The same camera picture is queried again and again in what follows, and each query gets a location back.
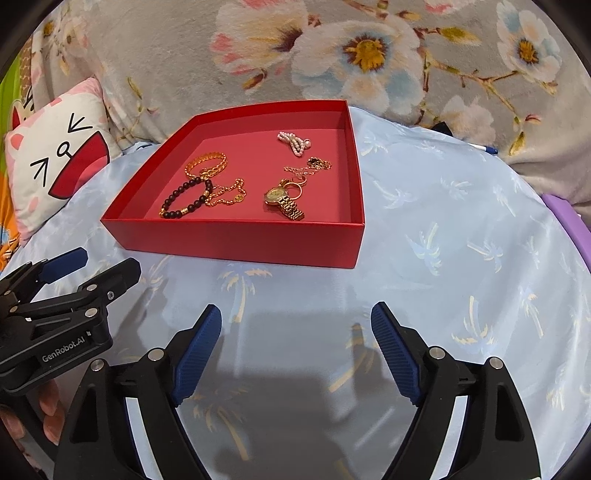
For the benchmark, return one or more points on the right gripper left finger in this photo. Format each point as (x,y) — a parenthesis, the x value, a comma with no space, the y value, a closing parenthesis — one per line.
(97,441)

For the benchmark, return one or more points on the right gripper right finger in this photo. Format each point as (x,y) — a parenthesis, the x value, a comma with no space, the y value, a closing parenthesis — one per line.
(496,440)

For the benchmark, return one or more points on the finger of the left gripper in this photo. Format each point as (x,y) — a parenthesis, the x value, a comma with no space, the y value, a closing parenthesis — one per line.
(102,289)
(25,282)

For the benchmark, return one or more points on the red jewelry tray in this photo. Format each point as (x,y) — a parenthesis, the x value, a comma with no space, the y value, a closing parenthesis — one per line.
(310,143)

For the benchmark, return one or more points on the person's left hand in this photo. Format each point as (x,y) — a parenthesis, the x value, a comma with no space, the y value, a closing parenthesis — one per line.
(53,414)

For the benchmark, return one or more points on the white cat face pillow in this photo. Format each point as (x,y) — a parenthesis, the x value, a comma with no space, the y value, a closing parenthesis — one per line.
(54,152)

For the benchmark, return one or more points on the gold twisted bangle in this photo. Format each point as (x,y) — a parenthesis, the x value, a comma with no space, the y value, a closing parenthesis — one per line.
(206,166)

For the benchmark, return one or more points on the light blue palm-print cloth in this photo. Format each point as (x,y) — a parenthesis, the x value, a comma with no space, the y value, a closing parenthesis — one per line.
(457,245)

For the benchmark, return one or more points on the purple object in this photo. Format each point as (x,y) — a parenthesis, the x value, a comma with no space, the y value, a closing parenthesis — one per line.
(572,224)

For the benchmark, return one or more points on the blue pen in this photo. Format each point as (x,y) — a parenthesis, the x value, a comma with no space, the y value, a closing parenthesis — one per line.
(488,149)

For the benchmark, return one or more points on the grey floral blanket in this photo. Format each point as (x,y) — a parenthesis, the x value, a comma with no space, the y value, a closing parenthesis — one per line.
(498,73)

